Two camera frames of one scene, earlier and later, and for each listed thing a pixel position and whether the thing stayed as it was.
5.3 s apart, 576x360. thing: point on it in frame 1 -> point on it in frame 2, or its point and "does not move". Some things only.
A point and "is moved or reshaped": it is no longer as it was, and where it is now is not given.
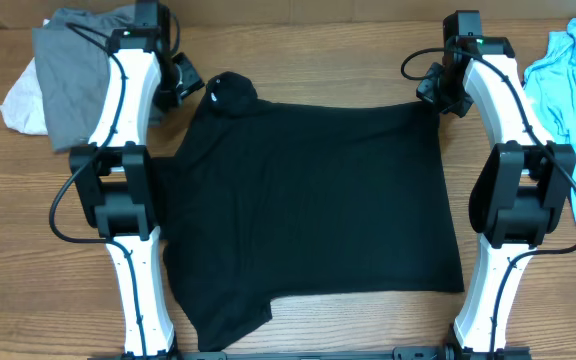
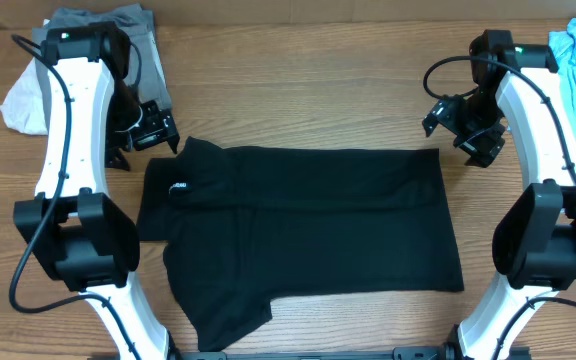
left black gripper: (193, 81) -> (161, 129)
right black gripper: (425, 92) -> (486, 149)
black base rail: (399, 353) does not move
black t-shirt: (260, 200) is moved or reshaped
